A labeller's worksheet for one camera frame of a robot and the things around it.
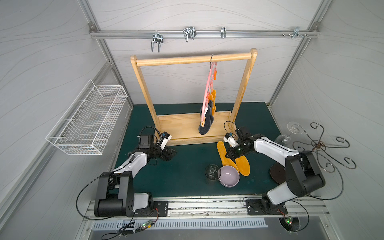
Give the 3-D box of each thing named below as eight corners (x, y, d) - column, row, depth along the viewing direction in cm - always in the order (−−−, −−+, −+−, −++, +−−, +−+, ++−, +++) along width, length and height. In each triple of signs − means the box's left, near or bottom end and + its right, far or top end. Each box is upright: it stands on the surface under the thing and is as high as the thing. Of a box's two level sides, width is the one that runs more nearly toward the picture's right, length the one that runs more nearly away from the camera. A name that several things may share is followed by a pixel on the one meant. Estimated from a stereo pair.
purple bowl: (219, 188, 81) (220, 185, 77) (217, 168, 88) (218, 165, 84) (239, 188, 81) (241, 185, 77) (235, 168, 88) (237, 165, 84)
